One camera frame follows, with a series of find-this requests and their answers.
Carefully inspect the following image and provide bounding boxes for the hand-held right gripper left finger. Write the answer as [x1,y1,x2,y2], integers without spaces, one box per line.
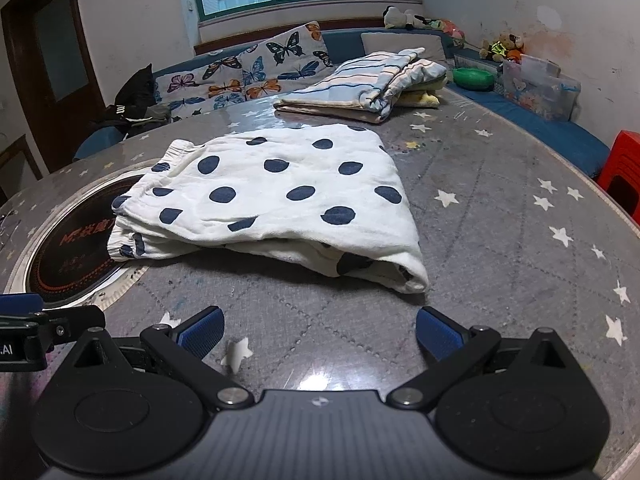
[70,306,256,411]

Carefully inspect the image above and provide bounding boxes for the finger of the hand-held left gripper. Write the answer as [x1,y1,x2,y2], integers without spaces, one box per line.
[0,293,107,347]

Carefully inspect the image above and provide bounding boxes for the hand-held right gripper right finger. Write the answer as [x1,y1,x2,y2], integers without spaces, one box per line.
[387,306,576,411]

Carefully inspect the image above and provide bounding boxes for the white polka dot pants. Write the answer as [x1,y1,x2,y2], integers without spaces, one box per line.
[107,125,431,295]

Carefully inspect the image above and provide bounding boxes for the folded striped clothes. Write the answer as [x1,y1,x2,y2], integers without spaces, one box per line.
[274,47,449,125]

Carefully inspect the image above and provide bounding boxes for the grey star print tablecloth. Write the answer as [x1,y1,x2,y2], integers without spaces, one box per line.
[0,87,640,480]

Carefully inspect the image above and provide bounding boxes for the blue sofa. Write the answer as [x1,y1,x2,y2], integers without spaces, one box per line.
[75,27,612,181]

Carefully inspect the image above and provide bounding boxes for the black jacket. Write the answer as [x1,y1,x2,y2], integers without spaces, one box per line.
[90,64,161,137]

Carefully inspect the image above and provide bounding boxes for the pale yellow folded cloth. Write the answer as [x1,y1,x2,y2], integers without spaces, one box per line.
[400,77,447,109]

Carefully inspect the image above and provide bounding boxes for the dark wooden door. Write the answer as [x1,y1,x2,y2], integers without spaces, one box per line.
[0,0,109,174]

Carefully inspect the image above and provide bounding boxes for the red plastic stool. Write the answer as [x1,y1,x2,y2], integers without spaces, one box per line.
[596,130,640,207]

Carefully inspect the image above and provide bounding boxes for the green plastic bowl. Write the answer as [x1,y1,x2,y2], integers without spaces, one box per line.
[452,66,497,92]

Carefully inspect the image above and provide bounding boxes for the butterfly print pillows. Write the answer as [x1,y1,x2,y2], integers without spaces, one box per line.
[154,21,334,111]

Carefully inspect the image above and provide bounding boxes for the clear plastic storage box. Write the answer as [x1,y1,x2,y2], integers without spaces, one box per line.
[502,55,582,122]

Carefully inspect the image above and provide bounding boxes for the pile of small plush toys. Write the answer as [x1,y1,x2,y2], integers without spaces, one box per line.
[479,32,526,64]

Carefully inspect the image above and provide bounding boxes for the grey cushion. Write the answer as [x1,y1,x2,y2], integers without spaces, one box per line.
[361,30,449,64]

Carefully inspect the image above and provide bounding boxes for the pink plush toy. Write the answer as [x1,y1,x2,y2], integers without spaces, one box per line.
[432,19,467,42]

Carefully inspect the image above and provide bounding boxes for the black and white plush toy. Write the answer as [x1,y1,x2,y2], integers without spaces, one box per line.
[384,5,434,31]

